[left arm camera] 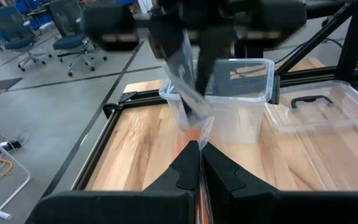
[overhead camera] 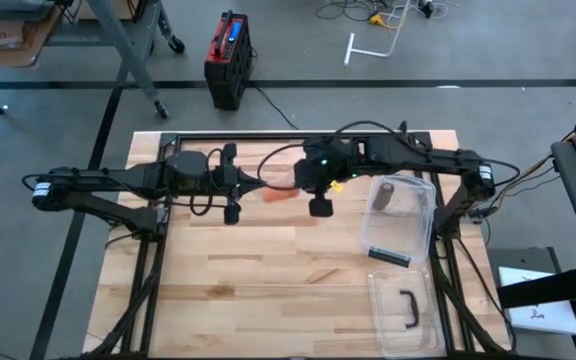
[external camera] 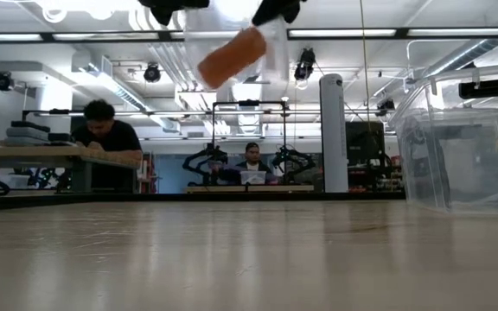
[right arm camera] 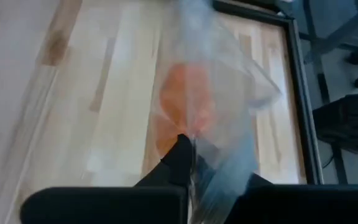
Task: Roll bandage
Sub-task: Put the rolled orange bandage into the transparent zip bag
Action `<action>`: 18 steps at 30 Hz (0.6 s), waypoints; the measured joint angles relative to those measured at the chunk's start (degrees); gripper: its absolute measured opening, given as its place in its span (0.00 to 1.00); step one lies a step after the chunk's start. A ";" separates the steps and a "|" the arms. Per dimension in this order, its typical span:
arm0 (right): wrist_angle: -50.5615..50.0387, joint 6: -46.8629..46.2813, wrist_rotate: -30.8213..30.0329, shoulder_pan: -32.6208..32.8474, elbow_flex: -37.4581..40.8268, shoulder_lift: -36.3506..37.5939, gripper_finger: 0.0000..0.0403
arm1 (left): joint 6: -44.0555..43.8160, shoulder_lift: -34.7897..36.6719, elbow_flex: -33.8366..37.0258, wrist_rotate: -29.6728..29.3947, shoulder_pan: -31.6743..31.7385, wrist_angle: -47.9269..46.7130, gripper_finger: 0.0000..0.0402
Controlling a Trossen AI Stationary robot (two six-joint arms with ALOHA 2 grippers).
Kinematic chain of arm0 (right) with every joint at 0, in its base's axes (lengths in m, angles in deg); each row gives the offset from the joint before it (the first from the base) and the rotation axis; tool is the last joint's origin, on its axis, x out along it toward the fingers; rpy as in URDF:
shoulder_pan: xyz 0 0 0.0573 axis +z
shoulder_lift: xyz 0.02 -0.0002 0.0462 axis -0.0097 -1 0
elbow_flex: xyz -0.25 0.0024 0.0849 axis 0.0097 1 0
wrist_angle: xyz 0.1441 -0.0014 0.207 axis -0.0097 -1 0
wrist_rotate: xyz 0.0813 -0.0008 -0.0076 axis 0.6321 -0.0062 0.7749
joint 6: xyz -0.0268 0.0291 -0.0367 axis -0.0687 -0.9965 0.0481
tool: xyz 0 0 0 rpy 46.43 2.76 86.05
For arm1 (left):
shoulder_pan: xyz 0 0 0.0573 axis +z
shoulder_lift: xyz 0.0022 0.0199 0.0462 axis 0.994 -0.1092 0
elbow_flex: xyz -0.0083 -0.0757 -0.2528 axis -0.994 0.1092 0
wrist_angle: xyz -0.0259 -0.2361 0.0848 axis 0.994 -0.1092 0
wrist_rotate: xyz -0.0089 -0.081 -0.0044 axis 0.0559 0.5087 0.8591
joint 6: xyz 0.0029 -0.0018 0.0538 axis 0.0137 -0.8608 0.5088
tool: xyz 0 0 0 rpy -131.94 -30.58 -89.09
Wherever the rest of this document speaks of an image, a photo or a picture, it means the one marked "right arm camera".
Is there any orange cloth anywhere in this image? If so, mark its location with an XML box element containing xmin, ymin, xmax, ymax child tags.
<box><xmin>152</xmin><ymin>61</ymin><xmax>219</xmax><ymax>159</ymax></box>

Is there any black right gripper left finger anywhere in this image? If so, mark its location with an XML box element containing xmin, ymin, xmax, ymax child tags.
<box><xmin>19</xmin><ymin>133</ymin><xmax>195</xmax><ymax>224</ymax></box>

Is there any clear plastic bag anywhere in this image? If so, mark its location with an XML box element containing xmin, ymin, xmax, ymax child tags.
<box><xmin>147</xmin><ymin>0</ymin><xmax>283</xmax><ymax>224</ymax></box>

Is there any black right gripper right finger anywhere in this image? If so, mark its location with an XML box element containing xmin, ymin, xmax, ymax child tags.
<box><xmin>224</xmin><ymin>172</ymin><xmax>358</xmax><ymax>224</ymax></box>

